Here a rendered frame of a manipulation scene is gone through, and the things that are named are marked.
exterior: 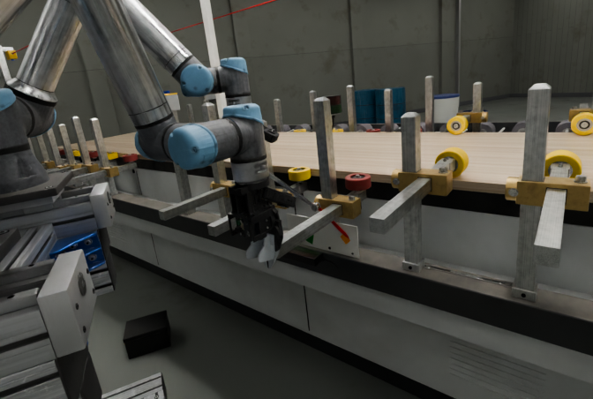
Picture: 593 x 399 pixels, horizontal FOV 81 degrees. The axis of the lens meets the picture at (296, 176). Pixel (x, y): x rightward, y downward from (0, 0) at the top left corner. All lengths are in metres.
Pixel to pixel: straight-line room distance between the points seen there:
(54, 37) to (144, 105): 0.48
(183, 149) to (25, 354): 0.33
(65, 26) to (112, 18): 0.45
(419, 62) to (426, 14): 1.21
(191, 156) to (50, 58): 0.62
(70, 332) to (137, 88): 0.39
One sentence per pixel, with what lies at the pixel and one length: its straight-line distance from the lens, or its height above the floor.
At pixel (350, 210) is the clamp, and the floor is 0.85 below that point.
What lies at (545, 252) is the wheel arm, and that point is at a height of 0.95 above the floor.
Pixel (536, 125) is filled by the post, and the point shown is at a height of 1.08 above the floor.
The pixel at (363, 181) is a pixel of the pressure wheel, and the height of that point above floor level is 0.90.
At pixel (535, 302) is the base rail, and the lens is 0.95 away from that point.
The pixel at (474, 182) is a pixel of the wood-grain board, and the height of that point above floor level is 0.90.
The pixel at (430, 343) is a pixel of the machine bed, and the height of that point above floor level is 0.29.
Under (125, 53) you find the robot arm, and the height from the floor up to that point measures 1.29.
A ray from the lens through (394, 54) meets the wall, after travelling 9.82.
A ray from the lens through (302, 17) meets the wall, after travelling 8.54.
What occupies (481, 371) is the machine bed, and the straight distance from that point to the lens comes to 1.40.
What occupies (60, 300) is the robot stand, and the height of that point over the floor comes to 0.98.
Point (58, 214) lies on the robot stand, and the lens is 1.03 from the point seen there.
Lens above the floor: 1.21
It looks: 15 degrees down
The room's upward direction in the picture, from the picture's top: 6 degrees counter-clockwise
